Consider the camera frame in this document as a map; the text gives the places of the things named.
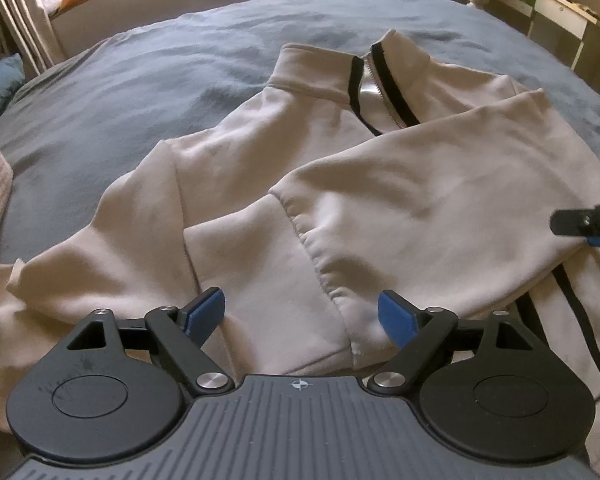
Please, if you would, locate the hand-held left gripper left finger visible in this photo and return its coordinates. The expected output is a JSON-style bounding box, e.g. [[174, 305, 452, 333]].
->
[[65, 286, 234, 395]]

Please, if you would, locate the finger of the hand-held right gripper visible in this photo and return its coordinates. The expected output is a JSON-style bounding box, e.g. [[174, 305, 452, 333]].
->
[[550, 194, 600, 249]]

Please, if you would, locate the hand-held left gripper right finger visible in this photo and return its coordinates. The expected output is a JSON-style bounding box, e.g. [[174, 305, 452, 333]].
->
[[367, 289, 536, 395]]

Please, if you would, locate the beige zip hoodie black trim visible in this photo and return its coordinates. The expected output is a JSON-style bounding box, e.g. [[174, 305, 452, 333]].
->
[[0, 28, 600, 480]]

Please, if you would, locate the grey bed blanket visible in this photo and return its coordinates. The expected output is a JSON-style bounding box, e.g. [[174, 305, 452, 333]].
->
[[0, 0, 600, 266]]

